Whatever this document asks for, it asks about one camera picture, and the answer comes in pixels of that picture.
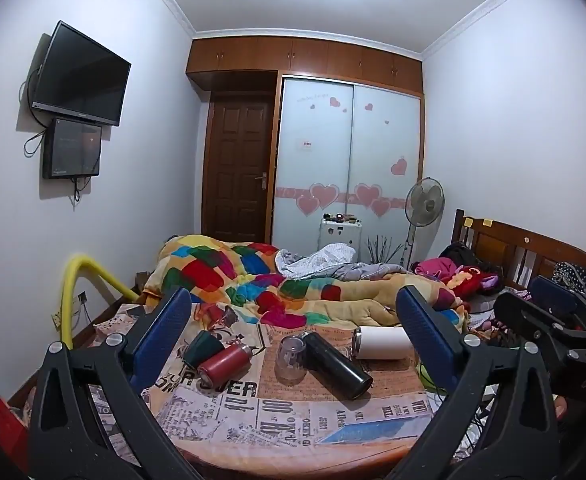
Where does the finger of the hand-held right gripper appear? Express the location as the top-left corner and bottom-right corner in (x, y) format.
(529, 275), (586, 332)
(493, 292), (556, 347)

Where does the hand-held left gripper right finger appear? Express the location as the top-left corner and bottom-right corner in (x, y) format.
(396, 285), (560, 480)

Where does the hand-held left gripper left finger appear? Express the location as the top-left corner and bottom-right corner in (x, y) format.
(27, 286), (209, 480)

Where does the white thermos cup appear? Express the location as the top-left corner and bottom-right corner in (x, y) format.
(351, 326), (414, 361)

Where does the dark green cup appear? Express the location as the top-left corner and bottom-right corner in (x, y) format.
(182, 330), (225, 369)

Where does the red thermos cup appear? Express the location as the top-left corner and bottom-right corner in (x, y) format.
(197, 343), (252, 386)

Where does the black thermos cup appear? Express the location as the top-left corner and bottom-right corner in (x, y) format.
(302, 331), (374, 401)

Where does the clear glass cup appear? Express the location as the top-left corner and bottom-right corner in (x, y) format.
(274, 336), (307, 382)

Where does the black white dotted bag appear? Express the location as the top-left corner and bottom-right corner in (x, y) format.
(552, 261), (586, 292)

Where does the red plush toy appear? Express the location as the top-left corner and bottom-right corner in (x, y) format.
(447, 264), (504, 297)

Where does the wooden bed headboard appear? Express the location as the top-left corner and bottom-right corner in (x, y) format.
(450, 208), (586, 307)

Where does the pink cloth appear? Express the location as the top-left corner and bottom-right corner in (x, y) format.
(412, 258), (459, 279)

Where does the colourful patchwork blanket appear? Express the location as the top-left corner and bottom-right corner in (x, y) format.
(140, 233), (470, 332)

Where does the dried twig bundle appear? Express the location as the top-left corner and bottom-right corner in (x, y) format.
(365, 234), (404, 266)

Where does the yellow padded pipe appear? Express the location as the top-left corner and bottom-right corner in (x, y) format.
(58, 254), (142, 349)

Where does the small white cabinet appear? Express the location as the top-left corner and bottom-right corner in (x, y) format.
(319, 219), (364, 262)

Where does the grey white bed sheet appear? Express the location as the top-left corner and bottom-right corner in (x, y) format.
(274, 242), (410, 281)

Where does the standing electric fan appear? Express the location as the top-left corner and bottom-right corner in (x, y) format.
(401, 177), (445, 272)

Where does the newspaper print tablecloth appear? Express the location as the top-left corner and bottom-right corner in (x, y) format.
(92, 301), (446, 463)

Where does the brown wooden door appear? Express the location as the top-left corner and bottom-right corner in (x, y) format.
(201, 90), (277, 246)

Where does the red box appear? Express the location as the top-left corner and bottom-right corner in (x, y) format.
(0, 395), (29, 467)

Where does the sliding door wardrobe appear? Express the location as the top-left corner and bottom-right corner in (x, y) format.
(271, 72), (427, 267)

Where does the wooden overhead cabinet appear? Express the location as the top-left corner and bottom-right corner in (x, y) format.
(185, 35), (426, 97)

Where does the small wall monitor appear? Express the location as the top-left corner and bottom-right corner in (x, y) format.
(42, 117), (103, 180)

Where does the black television cable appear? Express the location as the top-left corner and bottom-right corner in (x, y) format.
(18, 60), (51, 157)

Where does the wall mounted television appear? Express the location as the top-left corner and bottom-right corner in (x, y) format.
(31, 20), (132, 127)

